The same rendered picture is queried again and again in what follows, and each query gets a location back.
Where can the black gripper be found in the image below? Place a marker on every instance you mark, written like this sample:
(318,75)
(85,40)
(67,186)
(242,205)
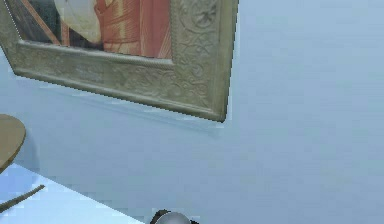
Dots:
(171,218)

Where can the dark thin stick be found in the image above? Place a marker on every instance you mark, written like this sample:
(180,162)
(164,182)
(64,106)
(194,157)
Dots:
(20,198)

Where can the gold framed wall picture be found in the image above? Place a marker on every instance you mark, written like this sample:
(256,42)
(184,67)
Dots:
(186,66)

